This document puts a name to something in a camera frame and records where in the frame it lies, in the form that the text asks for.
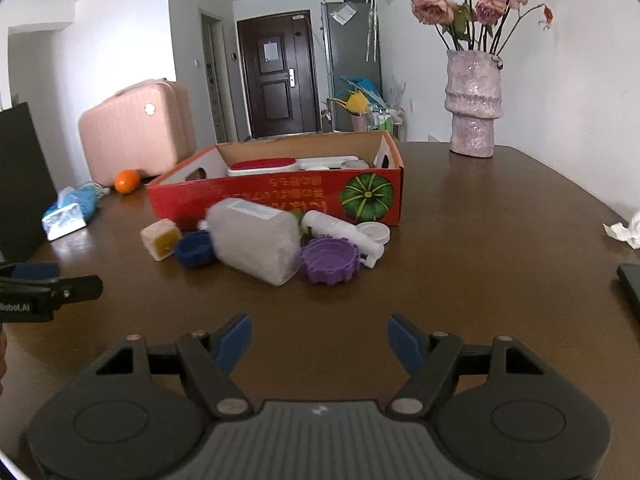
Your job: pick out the orange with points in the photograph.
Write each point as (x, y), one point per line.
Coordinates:
(127, 181)

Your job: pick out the dark brown entrance door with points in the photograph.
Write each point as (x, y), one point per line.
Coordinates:
(277, 95)

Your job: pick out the white tube bottle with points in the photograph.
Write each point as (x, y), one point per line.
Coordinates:
(332, 227)

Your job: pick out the dried rose bouquet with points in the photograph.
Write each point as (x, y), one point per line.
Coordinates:
(440, 5)

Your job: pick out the black paper bag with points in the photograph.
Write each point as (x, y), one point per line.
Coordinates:
(22, 185)

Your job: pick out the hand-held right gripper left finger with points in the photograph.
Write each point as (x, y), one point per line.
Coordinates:
(234, 342)

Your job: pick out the grey refrigerator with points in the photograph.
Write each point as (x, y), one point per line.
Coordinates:
(350, 55)

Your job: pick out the blue tissue pack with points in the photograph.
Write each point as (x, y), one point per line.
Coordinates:
(70, 212)

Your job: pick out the blue bottle cap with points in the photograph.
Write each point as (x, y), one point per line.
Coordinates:
(194, 250)

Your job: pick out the paper sheet on door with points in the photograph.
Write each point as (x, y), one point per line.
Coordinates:
(270, 50)

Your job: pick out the red cardboard box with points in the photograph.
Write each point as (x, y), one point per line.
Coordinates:
(280, 195)

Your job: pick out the beige square container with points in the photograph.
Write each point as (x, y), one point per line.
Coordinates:
(160, 240)

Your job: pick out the paper sheet on refrigerator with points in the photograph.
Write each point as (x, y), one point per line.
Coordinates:
(344, 14)

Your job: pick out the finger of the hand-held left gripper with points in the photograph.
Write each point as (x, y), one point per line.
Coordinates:
(80, 289)
(35, 271)

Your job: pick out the purple ridged cap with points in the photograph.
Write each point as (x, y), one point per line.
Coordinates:
(330, 260)

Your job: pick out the white tape roll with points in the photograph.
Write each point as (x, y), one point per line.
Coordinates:
(354, 164)

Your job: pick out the pink suitcase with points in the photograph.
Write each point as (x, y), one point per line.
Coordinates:
(135, 130)

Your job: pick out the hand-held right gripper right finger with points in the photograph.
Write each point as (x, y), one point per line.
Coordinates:
(405, 342)

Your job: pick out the clear plastic container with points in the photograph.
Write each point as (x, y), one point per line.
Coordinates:
(255, 242)

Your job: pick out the black flat case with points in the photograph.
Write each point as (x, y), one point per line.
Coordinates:
(631, 287)

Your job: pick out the pink ceramic vase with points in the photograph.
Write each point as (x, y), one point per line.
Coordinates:
(472, 105)

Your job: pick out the crumpled white tissue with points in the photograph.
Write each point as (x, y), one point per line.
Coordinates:
(627, 230)

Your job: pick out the white screw lid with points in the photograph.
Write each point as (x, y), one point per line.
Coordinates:
(374, 234)

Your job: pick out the red and white lint brush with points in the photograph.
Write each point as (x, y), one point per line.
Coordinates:
(265, 165)

